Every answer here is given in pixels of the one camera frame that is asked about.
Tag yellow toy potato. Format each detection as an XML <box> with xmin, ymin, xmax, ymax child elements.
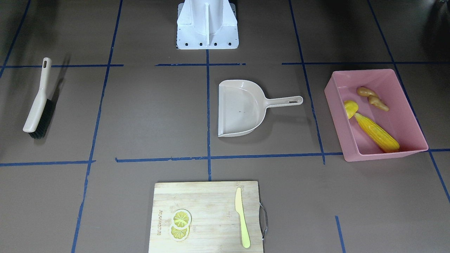
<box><xmin>343</xmin><ymin>100</ymin><xmax>359</xmax><ymax>119</ymax></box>

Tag tan toy ginger root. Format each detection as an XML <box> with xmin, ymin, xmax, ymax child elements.
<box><xmin>356</xmin><ymin>86</ymin><xmax>390</xmax><ymax>112</ymax></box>

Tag yellow toy corn cob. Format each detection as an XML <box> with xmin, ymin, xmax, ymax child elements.
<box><xmin>354</xmin><ymin>113</ymin><xmax>400</xmax><ymax>153</ymax></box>

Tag beige hand brush black bristles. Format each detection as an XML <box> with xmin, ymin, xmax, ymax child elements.
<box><xmin>22</xmin><ymin>57</ymin><xmax>55</xmax><ymax>140</ymax></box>

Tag red plastic bin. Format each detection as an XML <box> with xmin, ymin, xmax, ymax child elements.
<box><xmin>324</xmin><ymin>69</ymin><xmax>429</xmax><ymax>162</ymax></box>

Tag yellow toy knife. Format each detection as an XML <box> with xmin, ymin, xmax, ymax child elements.
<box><xmin>234</xmin><ymin>187</ymin><xmax>251</xmax><ymax>249</ymax></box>

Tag wooden cutting board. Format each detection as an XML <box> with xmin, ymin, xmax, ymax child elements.
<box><xmin>148</xmin><ymin>181</ymin><xmax>264</xmax><ymax>253</ymax></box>

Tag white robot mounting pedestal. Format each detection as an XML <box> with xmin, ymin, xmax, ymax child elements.
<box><xmin>176</xmin><ymin>0</ymin><xmax>239</xmax><ymax>50</ymax></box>

